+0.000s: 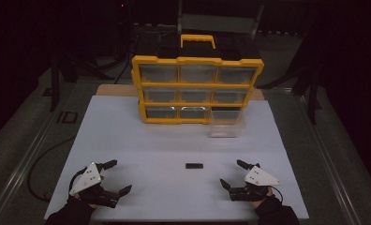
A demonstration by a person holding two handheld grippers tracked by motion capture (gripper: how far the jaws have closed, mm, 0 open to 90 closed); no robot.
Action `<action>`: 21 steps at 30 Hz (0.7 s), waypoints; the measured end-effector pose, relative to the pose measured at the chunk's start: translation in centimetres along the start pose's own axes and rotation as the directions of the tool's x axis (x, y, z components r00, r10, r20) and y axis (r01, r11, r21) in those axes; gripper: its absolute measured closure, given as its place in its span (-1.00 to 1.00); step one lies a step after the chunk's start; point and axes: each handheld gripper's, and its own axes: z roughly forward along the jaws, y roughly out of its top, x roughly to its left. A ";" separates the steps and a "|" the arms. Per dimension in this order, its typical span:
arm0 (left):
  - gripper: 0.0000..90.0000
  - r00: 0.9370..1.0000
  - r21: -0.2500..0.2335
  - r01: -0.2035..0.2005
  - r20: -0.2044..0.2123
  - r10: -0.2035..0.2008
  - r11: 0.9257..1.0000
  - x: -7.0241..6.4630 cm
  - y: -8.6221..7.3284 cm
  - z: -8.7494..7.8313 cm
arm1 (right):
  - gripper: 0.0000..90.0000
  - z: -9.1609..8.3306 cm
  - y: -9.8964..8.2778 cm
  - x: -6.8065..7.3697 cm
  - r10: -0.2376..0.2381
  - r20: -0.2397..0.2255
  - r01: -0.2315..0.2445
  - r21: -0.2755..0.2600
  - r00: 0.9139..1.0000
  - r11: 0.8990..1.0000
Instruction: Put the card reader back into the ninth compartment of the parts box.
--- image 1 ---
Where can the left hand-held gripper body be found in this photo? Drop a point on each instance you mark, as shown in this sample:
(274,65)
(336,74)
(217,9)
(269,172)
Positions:
(88,179)

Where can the aluminium floor rail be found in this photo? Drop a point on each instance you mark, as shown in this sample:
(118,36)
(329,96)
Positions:
(24,162)
(329,162)

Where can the small black rectangular block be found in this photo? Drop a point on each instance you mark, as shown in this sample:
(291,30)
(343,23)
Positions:
(194,166)

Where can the clear plastic drawer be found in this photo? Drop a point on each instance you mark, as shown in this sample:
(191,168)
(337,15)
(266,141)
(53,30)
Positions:
(225,128)

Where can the set of clear organizer drawers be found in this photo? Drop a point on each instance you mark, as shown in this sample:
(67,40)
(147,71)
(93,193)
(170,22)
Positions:
(161,94)

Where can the person's left hand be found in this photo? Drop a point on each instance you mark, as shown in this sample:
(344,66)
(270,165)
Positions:
(83,201)

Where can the yellow black drawer organizer cabinet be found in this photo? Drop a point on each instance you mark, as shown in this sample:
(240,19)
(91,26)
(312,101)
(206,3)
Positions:
(195,61)

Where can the black tripod stand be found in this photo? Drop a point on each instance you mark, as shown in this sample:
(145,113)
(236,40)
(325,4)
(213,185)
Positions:
(311,93)
(54,84)

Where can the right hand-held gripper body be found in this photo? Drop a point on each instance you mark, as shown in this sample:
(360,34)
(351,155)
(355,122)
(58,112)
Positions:
(258,178)

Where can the person's right hand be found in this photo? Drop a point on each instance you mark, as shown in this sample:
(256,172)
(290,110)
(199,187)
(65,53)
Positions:
(263,201)

